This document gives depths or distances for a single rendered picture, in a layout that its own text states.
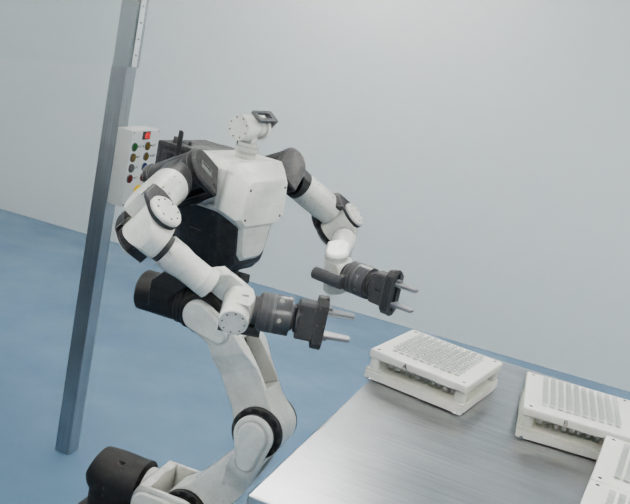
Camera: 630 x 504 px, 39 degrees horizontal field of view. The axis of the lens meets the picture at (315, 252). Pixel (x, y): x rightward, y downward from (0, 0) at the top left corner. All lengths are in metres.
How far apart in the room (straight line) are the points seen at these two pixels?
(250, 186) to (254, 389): 0.55
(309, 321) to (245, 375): 0.48
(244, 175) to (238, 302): 0.41
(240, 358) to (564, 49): 3.39
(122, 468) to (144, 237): 0.97
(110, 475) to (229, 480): 0.37
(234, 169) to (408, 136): 3.25
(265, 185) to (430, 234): 3.22
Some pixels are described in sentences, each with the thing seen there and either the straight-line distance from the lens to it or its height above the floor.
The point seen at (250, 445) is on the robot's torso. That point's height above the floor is 0.57.
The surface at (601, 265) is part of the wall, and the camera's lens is 5.37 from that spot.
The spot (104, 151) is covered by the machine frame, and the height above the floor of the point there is 1.12.
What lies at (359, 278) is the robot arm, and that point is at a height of 1.04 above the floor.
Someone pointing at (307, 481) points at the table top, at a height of 0.90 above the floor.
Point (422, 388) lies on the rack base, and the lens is 2.03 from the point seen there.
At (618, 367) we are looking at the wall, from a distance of 5.52.
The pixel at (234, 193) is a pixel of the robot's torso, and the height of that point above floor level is 1.22.
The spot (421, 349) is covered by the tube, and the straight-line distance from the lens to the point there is 2.12.
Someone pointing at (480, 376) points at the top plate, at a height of 0.97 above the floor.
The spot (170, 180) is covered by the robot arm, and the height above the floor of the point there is 1.26.
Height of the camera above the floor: 1.64
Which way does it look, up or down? 14 degrees down
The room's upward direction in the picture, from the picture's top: 12 degrees clockwise
